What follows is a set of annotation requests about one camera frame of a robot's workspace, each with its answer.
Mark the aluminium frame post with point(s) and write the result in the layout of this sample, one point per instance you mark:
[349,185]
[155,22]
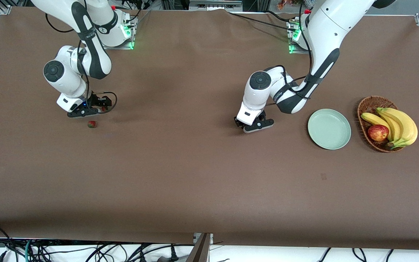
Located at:
[199,251]

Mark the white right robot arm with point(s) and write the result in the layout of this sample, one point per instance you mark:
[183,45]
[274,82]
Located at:
[64,80]

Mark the small yellow banana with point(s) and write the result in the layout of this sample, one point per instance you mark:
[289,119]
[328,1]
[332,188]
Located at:
[373,119]

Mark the large yellow banana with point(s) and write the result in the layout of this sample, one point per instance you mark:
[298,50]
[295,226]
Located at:
[409,127]

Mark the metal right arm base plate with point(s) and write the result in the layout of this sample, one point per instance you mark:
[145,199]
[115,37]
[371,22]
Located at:
[122,46]

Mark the medium yellow banana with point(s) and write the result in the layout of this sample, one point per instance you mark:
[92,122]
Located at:
[395,125]

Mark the pale green round plate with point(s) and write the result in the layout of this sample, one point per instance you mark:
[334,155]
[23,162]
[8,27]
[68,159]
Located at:
[329,129]

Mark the grey metal box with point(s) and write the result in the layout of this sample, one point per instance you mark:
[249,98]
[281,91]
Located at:
[215,5]

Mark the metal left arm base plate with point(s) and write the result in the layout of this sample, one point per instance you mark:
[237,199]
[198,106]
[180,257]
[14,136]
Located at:
[296,51]

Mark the brown table cover mat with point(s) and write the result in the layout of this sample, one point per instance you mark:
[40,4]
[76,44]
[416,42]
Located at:
[195,182]

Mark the brown wicker basket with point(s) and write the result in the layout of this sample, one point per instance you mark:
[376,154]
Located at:
[376,145]

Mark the red apple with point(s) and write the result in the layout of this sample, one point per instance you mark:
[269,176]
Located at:
[378,133]

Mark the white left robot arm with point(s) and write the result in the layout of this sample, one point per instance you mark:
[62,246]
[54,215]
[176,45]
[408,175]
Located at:
[326,32]

